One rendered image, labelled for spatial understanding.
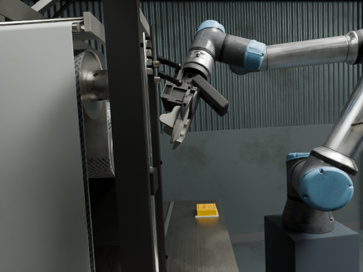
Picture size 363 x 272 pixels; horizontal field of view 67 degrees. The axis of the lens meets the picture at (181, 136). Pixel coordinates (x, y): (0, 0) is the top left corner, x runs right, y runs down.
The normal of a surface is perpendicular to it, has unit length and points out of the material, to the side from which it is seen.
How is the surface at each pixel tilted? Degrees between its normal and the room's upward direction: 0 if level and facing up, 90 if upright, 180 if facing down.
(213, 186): 90
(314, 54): 110
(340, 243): 90
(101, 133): 88
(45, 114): 90
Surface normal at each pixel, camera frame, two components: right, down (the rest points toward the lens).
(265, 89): 0.13, 0.07
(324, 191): -0.24, 0.20
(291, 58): -0.14, 0.45
